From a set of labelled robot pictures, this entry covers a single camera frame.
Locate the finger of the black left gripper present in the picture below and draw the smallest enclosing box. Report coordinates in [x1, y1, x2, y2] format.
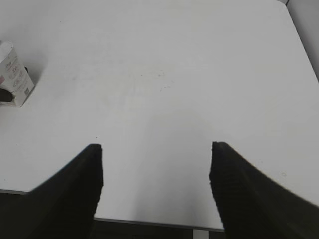
[0, 89, 14, 102]

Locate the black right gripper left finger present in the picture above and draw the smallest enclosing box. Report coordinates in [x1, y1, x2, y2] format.
[0, 144, 103, 239]

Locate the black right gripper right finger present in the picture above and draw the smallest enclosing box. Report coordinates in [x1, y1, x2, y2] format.
[209, 142, 319, 239]

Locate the white strawberry yogurt bottle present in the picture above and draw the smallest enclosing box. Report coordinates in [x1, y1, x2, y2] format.
[0, 41, 34, 107]

